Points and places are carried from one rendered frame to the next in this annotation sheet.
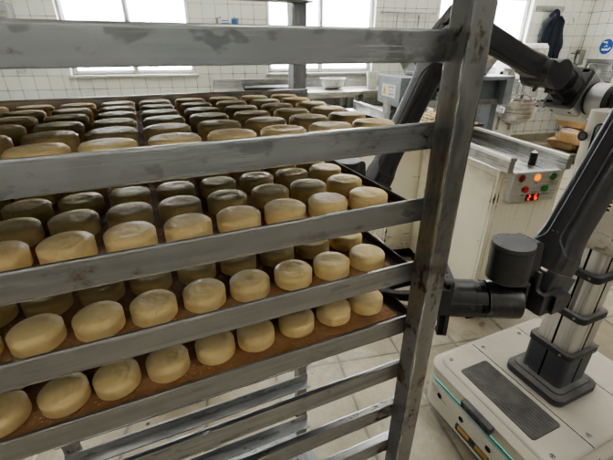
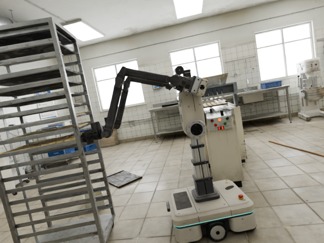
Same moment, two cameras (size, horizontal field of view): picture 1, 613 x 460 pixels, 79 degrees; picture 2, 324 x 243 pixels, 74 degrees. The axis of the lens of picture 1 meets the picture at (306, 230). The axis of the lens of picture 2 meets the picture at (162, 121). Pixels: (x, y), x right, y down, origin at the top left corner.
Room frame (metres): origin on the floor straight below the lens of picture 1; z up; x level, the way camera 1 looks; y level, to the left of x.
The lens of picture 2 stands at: (-0.79, -1.29, 1.17)
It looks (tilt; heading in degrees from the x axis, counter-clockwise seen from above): 7 degrees down; 21
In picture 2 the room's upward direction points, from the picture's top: 10 degrees counter-clockwise
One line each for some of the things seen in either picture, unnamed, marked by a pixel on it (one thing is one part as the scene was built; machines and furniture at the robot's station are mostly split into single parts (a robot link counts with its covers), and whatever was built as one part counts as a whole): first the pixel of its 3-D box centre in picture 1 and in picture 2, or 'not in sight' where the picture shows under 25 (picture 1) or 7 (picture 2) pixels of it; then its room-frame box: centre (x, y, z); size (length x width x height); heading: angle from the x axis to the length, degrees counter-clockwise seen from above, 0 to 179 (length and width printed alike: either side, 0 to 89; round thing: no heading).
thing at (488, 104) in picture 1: (441, 104); (210, 98); (2.43, -0.84, 1.01); 0.72 x 0.33 x 0.34; 101
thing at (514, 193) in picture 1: (532, 185); (220, 123); (1.58, -1.02, 0.77); 0.24 x 0.04 x 0.14; 101
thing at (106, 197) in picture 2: not in sight; (76, 203); (0.68, 0.29, 0.33); 0.64 x 0.03 x 0.03; 113
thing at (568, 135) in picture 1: (588, 138); not in sight; (4.69, -3.57, 0.32); 0.72 x 0.42 x 0.17; 17
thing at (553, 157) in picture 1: (448, 122); (221, 105); (2.57, -0.96, 0.87); 2.01 x 0.03 x 0.07; 11
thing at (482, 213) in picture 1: (471, 218); (220, 143); (1.94, -0.94, 0.45); 0.70 x 0.34 x 0.90; 11
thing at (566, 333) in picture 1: (558, 350); (203, 182); (0.96, -0.87, 0.38); 0.13 x 0.13 x 0.40; 24
